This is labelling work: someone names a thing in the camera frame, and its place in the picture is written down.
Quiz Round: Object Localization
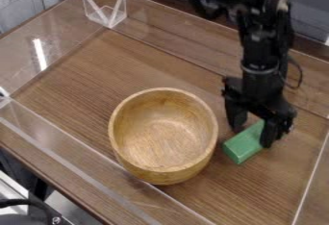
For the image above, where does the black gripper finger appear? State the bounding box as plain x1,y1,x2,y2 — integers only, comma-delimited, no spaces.
259,118,279,148
224,98,247,133

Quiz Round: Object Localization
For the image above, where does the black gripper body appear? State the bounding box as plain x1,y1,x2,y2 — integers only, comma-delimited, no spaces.
220,77,296,139

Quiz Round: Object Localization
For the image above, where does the green rectangular block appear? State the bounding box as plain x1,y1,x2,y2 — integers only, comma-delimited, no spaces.
221,120,264,164

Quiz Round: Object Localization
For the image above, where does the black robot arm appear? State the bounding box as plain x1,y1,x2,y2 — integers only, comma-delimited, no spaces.
187,0,296,148

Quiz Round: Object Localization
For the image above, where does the brown wooden bowl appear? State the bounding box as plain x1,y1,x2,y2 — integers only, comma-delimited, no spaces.
108,87,217,186

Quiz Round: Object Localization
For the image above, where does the clear acrylic tray enclosure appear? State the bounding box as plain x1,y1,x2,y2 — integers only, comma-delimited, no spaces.
0,0,329,225

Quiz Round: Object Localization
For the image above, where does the clear acrylic corner bracket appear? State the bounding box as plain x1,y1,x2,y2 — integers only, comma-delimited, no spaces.
81,0,127,29

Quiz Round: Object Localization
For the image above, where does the black cable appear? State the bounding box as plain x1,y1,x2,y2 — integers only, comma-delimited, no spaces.
0,198,54,225

